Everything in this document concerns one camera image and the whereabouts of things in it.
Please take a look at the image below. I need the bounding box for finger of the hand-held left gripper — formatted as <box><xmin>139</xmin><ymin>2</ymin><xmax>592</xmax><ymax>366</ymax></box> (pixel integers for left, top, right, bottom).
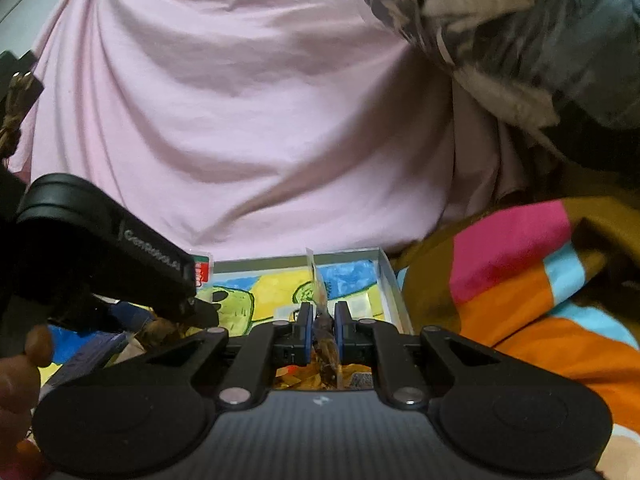
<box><xmin>191</xmin><ymin>296</ymin><xmax>221</xmax><ymax>329</ymax></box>

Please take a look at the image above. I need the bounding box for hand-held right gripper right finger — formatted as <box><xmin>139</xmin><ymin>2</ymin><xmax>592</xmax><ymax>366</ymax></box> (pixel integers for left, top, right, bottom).
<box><xmin>334</xmin><ymin>301</ymin><xmax>536</xmax><ymax>407</ymax></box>

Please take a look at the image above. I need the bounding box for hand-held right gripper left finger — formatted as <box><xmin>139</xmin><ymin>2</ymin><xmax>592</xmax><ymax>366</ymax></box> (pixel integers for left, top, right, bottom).
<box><xmin>97</xmin><ymin>302</ymin><xmax>316</xmax><ymax>407</ymax></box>

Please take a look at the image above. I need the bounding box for dark brown snack packet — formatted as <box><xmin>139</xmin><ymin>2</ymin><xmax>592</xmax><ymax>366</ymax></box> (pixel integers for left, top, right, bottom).
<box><xmin>305</xmin><ymin>247</ymin><xmax>346</xmax><ymax>391</ymax></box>

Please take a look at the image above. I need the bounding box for red green egg packet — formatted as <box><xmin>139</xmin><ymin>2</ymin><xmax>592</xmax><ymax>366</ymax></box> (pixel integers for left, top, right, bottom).
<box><xmin>192</xmin><ymin>255</ymin><xmax>215</xmax><ymax>291</ymax></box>

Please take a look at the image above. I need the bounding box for gold foil candy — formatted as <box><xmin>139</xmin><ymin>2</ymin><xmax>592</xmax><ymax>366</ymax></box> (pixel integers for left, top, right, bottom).
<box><xmin>272</xmin><ymin>365</ymin><xmax>321</xmax><ymax>391</ymax></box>

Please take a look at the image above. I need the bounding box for grey box with cartoon drawing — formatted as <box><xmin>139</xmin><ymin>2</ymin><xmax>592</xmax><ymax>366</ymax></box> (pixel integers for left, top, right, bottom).
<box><xmin>37</xmin><ymin>246</ymin><xmax>416</xmax><ymax>391</ymax></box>

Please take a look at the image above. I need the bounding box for navy blue packet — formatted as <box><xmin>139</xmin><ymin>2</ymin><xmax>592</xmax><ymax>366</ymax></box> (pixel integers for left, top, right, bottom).
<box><xmin>42</xmin><ymin>332</ymin><xmax>131</xmax><ymax>388</ymax></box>

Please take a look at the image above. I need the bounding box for person's left hand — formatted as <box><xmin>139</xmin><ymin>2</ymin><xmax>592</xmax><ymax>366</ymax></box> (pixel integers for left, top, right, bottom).
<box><xmin>0</xmin><ymin>324</ymin><xmax>55</xmax><ymax>480</ymax></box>

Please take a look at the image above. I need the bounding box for pink bed sheet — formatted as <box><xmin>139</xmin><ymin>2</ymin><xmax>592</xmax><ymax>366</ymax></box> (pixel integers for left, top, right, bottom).
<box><xmin>10</xmin><ymin>0</ymin><xmax>531</xmax><ymax>263</ymax></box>

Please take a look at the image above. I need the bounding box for brown printed blanket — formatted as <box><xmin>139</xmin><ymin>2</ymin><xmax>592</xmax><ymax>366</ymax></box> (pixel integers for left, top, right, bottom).
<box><xmin>390</xmin><ymin>160</ymin><xmax>640</xmax><ymax>480</ymax></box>

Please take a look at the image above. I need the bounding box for plastic bag of clothes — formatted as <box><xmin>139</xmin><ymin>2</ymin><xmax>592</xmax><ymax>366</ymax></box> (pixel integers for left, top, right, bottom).
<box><xmin>360</xmin><ymin>0</ymin><xmax>640</xmax><ymax>166</ymax></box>

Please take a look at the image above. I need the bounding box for braided brown cord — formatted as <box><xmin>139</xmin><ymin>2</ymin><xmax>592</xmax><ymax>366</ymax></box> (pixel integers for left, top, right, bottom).
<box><xmin>0</xmin><ymin>72</ymin><xmax>36</xmax><ymax>163</ymax></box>

